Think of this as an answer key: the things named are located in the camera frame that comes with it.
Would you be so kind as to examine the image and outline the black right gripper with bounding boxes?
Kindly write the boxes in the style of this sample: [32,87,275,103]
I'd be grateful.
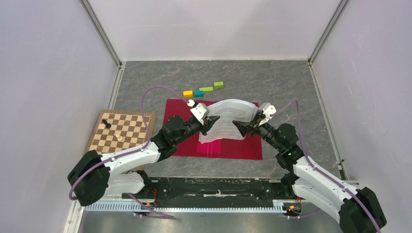
[232,110,283,151]

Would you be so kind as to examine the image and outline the red clip file folder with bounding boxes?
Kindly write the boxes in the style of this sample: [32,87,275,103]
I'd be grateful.
[163,99,263,160]

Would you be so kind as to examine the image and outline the printed white paper sheets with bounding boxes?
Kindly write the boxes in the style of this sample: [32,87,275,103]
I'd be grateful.
[199,99,258,144]

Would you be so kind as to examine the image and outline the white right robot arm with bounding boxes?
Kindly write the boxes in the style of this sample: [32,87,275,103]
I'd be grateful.
[233,121,387,233]

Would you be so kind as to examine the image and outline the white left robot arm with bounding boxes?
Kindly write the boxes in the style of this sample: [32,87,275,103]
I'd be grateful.
[68,116,220,206]

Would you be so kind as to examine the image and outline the teal block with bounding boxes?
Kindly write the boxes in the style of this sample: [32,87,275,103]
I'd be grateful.
[193,90,204,98]

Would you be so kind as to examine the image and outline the long lime green block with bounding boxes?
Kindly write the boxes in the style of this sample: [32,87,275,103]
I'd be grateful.
[199,86,214,92]

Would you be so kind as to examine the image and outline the yellow block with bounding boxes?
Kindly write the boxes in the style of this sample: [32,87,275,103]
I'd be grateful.
[183,90,194,98]

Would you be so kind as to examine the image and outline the short lime green block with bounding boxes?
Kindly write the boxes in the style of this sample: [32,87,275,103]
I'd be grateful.
[214,81,224,88]

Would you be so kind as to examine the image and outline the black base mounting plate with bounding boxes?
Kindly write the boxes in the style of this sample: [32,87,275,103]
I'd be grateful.
[134,177,302,208]

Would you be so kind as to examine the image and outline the cream chess piece upper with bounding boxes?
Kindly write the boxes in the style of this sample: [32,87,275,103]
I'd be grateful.
[116,134,123,141]

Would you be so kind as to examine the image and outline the wooden chessboard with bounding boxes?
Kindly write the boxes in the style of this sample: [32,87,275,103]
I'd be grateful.
[84,109,156,154]

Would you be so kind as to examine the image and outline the black chess piece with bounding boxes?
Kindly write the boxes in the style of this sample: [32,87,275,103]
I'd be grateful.
[102,119,111,129]

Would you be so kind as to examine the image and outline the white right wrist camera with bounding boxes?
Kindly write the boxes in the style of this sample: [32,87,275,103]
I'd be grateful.
[258,102,277,126]

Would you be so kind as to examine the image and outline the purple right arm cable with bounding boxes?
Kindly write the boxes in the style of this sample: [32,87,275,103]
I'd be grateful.
[270,99,384,233]

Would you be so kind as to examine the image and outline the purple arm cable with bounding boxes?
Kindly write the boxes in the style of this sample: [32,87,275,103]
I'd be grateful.
[68,85,176,219]
[270,99,384,233]

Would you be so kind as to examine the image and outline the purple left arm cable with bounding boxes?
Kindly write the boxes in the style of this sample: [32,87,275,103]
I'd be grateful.
[68,85,176,219]

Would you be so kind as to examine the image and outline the white comb cable duct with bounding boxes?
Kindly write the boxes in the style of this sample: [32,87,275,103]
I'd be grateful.
[84,201,285,213]

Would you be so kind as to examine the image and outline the aluminium frame post right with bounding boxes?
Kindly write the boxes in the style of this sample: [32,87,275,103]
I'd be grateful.
[308,0,349,66]

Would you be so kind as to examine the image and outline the aluminium frame post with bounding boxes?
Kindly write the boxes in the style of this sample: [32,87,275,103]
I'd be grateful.
[79,0,122,67]
[308,0,349,66]

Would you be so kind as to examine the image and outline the aluminium frame post left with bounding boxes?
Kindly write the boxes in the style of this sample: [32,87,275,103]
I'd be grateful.
[79,0,122,67]

